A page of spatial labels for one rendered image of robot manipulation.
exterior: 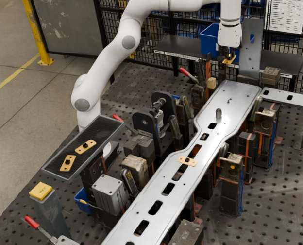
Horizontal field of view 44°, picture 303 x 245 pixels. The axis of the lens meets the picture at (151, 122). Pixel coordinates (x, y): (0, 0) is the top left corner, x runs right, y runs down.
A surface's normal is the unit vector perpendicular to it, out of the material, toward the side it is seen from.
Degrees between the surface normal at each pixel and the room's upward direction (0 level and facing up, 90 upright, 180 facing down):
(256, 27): 90
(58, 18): 90
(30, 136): 0
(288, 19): 90
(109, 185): 0
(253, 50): 90
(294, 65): 0
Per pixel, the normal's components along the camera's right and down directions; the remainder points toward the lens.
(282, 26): -0.51, 0.58
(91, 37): -0.32, 0.67
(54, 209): 0.85, 0.25
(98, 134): -0.11, -0.78
